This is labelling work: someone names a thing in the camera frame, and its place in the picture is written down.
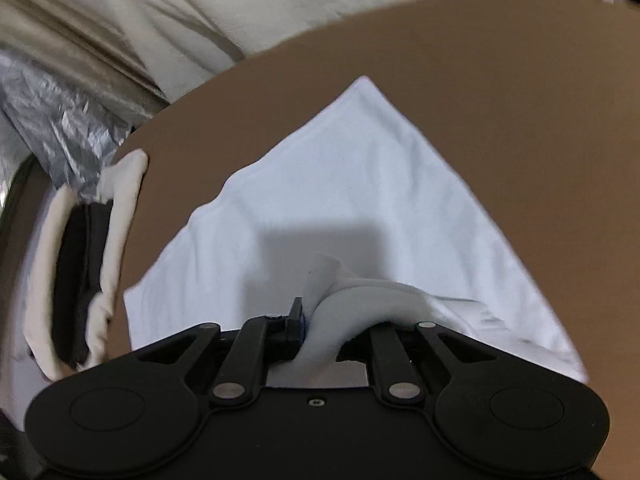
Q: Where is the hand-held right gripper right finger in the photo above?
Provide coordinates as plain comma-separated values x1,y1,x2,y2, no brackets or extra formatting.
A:
336,320,502,404

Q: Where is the white t-shirt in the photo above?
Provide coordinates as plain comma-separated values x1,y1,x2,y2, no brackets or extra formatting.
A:
122,76,589,392

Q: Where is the silver plastic bag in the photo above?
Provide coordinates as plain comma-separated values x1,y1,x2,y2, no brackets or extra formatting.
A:
0,54,137,197

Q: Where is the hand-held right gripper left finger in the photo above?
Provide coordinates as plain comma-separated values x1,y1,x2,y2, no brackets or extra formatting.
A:
134,297,307,407

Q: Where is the black folded garment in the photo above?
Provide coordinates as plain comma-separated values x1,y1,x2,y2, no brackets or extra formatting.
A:
50,201,114,367

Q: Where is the thin cream garment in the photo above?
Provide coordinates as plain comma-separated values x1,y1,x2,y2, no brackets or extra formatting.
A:
84,150,151,369

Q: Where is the shiny beige curtain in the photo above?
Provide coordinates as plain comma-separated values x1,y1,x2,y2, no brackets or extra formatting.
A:
0,0,247,127

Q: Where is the thick cream folded garment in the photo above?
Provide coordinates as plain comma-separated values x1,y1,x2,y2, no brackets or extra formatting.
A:
21,182,83,382

